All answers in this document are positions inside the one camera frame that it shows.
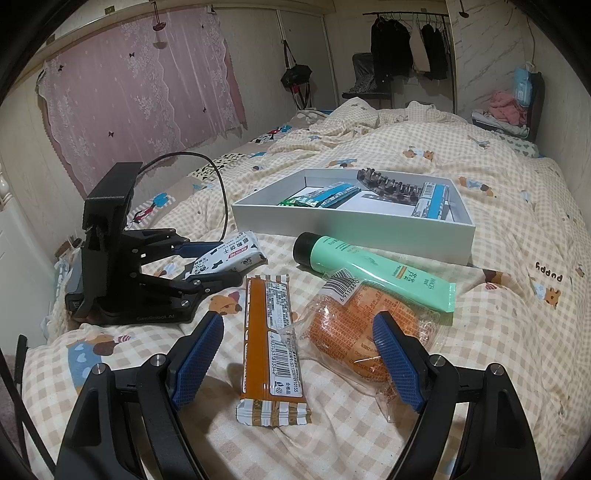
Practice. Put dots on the green snack packet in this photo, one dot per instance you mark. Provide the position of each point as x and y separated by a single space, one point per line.
300 201

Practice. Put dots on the black hanging dress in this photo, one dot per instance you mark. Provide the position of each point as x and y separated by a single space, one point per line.
436 50

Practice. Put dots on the bread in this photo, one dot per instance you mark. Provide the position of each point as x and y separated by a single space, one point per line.
351 323

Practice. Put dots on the black chair with striped cloth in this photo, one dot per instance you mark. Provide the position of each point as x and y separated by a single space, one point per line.
364 69

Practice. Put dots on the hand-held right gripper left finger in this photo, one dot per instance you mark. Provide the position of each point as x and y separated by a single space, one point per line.
198 355

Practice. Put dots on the pink lace curtain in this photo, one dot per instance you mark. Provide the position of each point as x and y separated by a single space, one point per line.
138 92

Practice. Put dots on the black hanging jacket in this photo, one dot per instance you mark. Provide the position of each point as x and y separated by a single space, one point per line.
390 46

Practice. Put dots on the blue tissue pack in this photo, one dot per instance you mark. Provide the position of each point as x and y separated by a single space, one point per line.
524 85

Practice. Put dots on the orange wafer packet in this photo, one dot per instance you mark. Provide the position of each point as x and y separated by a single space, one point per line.
256 323

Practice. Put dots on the green cosmetic tube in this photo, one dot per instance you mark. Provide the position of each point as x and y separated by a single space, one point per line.
369 267

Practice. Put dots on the teal striped stick packet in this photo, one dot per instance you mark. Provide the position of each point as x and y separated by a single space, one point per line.
339 194

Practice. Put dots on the dark chair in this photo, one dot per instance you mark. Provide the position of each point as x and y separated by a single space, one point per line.
538 106

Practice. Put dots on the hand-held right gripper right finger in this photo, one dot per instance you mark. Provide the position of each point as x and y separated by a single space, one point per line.
397 360

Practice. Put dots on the cow print biscuit packet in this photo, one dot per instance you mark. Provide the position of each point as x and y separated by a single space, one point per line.
235 254

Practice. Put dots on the black spotted bed sheet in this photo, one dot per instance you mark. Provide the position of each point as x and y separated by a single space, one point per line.
217 166

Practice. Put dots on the black clothes rack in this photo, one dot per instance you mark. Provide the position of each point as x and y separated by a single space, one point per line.
455 60

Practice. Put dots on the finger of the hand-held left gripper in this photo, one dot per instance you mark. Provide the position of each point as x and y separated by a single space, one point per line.
184 288
161 244

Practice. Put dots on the white cardboard box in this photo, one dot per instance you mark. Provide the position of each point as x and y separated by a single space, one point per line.
351 230

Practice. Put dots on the heart print pillow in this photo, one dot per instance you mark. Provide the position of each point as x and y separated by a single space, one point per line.
521 145

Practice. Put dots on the black handbag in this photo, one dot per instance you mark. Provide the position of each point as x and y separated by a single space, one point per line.
295 76

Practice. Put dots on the pink crumpled cloth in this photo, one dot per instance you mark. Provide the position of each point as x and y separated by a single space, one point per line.
508 108

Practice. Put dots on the white and blue snack packet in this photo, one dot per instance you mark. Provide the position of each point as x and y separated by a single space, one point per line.
431 203

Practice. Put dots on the white hanging garment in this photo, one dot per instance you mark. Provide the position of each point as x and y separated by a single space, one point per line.
420 50

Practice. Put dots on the white carved bed headboard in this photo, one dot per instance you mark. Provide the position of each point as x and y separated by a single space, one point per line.
18 258

